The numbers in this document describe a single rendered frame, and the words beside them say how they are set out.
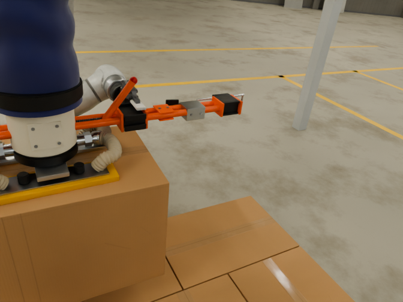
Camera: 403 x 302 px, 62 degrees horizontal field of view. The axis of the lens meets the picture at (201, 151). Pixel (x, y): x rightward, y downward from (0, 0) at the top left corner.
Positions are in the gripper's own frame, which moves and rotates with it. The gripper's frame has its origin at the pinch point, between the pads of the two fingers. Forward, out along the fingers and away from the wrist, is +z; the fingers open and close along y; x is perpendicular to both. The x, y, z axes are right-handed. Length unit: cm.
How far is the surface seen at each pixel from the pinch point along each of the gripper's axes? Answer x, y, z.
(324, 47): -254, 24, -157
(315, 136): -261, 120, -139
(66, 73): 21.1, -17.5, 8.8
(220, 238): -39, 65, 3
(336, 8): -254, -15, -158
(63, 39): 21.1, -25.2, 8.0
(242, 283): -35, 65, 28
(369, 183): -241, 119, -50
